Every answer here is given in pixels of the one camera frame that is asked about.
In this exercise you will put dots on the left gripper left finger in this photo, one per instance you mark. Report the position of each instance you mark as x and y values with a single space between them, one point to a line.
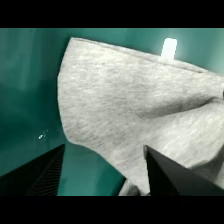
43 175

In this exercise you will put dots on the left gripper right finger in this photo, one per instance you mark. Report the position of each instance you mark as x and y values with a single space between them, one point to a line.
170 178

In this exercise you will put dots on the grey garment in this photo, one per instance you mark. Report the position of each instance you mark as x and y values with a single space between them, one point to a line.
133 103

